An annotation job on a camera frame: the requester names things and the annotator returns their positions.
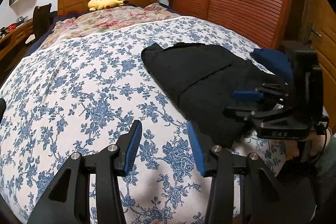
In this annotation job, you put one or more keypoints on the pink floral quilt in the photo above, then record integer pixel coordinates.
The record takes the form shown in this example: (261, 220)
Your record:
(118, 19)

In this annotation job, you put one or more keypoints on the black buttoned coat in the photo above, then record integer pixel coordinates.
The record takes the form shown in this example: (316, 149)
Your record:
(199, 74)

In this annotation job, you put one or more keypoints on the red basket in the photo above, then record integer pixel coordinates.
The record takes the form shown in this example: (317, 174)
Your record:
(11, 28)

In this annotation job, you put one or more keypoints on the dark chair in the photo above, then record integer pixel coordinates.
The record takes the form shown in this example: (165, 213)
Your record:
(40, 19)

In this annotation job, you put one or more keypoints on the wooden door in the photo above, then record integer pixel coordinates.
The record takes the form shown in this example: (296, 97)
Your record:
(326, 37)

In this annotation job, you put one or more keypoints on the person's right forearm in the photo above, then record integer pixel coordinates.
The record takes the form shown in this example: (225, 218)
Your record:
(328, 169)

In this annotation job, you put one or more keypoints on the yellow plush toy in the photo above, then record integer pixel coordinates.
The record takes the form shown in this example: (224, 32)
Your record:
(103, 2)

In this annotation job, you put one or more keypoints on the metal pot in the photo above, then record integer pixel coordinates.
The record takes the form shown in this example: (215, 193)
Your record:
(21, 19)

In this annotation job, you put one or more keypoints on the wooden desk with cabinets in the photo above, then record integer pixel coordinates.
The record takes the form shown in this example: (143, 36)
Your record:
(13, 37)

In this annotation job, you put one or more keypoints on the blue floral bed sheet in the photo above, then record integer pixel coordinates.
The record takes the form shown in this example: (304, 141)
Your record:
(78, 82)

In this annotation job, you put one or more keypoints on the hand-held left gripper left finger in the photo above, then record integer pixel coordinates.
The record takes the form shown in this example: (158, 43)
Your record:
(133, 145)

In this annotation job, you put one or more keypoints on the folded navy cloth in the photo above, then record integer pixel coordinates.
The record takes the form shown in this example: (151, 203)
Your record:
(273, 61)

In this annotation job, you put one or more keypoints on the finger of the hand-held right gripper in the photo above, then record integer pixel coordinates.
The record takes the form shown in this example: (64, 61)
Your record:
(245, 96)
(236, 111)

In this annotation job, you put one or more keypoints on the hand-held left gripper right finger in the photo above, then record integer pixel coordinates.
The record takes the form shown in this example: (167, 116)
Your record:
(197, 150)

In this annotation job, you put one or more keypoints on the person's right hand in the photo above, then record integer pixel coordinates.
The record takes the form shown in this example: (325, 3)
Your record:
(317, 146)

